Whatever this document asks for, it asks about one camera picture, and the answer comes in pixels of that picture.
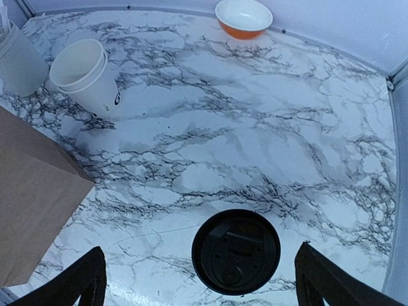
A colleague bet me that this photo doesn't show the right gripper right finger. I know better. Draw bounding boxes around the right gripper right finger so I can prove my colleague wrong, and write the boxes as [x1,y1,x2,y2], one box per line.
[295,242,401,306]

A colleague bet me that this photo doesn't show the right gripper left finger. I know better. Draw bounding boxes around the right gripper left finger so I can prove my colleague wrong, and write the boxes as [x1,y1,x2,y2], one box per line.
[15,247,107,305]

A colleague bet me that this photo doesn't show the black plastic cup lid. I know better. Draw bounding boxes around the black plastic cup lid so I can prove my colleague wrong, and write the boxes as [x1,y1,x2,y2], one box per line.
[191,209,281,296]

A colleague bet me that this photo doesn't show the brown paper bag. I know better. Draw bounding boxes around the brown paper bag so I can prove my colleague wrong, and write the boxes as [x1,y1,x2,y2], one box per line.
[1,108,94,287]

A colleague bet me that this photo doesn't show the stacked white paper cups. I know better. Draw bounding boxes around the stacked white paper cups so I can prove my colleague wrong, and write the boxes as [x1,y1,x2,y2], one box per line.
[49,38,121,118]

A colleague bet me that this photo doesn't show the white cylindrical straw holder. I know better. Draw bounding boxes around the white cylindrical straw holder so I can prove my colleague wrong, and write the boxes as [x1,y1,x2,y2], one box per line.
[1,21,49,97]

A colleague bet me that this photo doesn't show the orange and white bowl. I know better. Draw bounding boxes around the orange and white bowl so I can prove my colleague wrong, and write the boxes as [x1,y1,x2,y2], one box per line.
[214,0,273,40]

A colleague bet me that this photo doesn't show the right aluminium frame post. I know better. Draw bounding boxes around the right aluminium frame post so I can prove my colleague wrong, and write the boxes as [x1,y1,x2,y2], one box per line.
[386,59,408,92]

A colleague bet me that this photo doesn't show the aluminium frame post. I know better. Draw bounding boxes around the aluminium frame post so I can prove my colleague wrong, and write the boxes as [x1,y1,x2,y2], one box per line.
[386,59,408,92]
[16,0,36,19]

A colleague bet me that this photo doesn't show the left aluminium frame post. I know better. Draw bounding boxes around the left aluminium frame post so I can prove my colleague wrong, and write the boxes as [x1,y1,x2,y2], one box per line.
[16,0,36,19]

